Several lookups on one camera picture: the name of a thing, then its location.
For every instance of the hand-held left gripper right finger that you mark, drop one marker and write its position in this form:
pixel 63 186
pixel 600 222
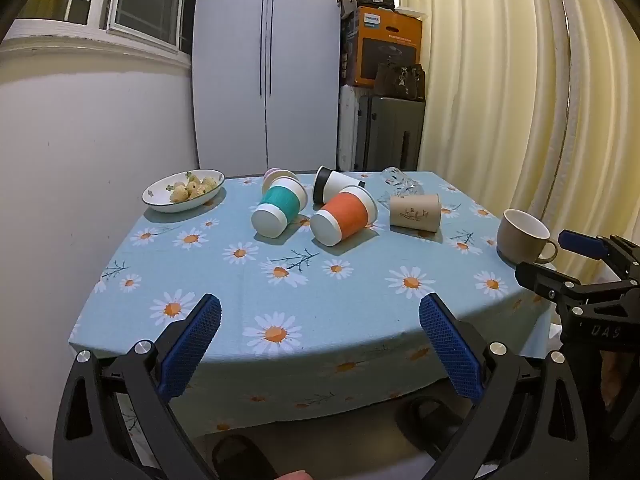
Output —
pixel 452 349

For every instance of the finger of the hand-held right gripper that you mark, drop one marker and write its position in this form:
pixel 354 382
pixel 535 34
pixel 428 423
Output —
pixel 580 242
pixel 542 280

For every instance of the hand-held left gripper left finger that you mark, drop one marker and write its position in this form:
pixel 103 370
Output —
pixel 192 346

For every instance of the brown paper cup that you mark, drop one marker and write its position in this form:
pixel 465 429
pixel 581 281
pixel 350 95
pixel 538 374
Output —
pixel 415 214

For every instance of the teal and white cup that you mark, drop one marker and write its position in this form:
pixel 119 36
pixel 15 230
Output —
pixel 280 205

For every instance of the clear glass cup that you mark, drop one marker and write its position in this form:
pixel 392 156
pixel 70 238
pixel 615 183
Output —
pixel 402 185

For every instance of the orange and white cup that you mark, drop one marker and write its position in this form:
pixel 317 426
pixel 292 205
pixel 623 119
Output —
pixel 345 215

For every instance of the pink and white cup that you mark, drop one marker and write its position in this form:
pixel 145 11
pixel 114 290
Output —
pixel 277 175

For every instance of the black and white cup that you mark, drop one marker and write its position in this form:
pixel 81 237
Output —
pixel 332 182

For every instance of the person's left hand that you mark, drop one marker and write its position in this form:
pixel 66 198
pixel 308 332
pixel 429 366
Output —
pixel 295 475

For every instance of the beige mug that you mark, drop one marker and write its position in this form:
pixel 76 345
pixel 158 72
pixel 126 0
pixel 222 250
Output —
pixel 517 245

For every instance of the black slipper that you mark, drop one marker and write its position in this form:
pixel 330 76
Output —
pixel 240 455

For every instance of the blue daisy tablecloth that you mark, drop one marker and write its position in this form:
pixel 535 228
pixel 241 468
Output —
pixel 300 280

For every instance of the white bowl with food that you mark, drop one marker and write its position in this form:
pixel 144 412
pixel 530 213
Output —
pixel 160 197

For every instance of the pile of yellow fruits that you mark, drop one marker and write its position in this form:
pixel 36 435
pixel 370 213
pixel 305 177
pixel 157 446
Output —
pixel 187 190

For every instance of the cream curtain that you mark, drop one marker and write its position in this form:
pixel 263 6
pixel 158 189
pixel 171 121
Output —
pixel 490 85

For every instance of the grey suitcase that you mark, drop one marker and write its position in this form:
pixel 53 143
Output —
pixel 395 135

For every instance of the brown handbag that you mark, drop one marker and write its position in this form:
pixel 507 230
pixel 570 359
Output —
pixel 400 82

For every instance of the white suitcase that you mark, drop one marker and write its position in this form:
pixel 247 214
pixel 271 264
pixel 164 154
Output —
pixel 347 130

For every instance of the white wardrobe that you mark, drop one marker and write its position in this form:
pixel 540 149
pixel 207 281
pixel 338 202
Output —
pixel 230 70

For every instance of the orange cardboard box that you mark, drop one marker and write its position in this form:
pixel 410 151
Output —
pixel 385 40

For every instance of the white framed window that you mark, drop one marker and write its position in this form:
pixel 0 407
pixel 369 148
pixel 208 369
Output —
pixel 145 5

